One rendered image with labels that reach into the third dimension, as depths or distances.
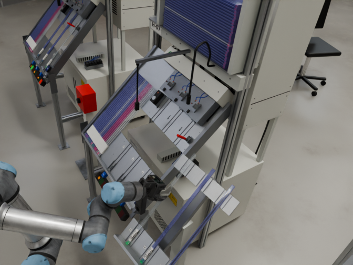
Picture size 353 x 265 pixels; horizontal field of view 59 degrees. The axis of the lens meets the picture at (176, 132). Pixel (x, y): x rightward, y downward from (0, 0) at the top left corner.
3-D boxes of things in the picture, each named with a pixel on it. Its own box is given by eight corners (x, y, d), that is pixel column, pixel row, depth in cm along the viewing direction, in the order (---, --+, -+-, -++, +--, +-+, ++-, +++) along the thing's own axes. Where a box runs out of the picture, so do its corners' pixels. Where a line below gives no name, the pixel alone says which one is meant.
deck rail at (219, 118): (140, 214, 159) (133, 213, 154) (138, 212, 160) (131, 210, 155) (235, 109, 152) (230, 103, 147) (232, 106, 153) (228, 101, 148)
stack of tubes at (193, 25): (225, 69, 135) (238, 6, 118) (162, 26, 167) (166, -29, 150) (246, 64, 141) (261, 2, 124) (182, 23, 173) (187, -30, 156)
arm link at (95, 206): (81, 223, 114) (99, 210, 109) (87, 198, 123) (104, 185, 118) (99, 231, 117) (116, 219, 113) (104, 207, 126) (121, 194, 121)
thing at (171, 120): (188, 156, 156) (183, 153, 152) (127, 91, 196) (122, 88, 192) (232, 106, 153) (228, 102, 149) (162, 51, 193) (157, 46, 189)
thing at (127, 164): (137, 209, 158) (133, 208, 155) (87, 134, 198) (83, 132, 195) (162, 182, 156) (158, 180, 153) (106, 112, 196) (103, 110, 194)
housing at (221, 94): (228, 113, 154) (216, 101, 143) (174, 69, 184) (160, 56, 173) (239, 101, 153) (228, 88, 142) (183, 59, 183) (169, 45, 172)
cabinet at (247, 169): (174, 257, 214) (183, 200, 175) (127, 188, 257) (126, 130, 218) (242, 217, 245) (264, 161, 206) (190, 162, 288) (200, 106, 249)
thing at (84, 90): (85, 180, 260) (74, 101, 211) (75, 162, 275) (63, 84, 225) (112, 170, 271) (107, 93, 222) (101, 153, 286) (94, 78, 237)
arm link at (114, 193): (95, 189, 113) (110, 177, 110) (118, 187, 122) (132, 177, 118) (102, 209, 110) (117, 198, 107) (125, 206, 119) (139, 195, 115)
